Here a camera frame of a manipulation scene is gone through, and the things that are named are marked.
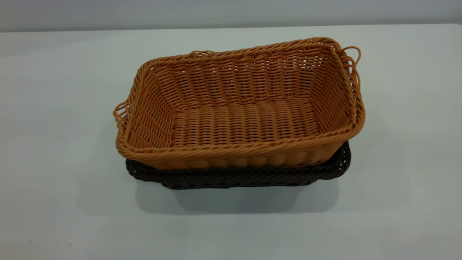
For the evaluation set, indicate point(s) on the orange woven wicker basket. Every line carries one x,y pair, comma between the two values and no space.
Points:
245,122

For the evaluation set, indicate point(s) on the black woven wicker basket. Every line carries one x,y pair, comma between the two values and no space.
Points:
238,177

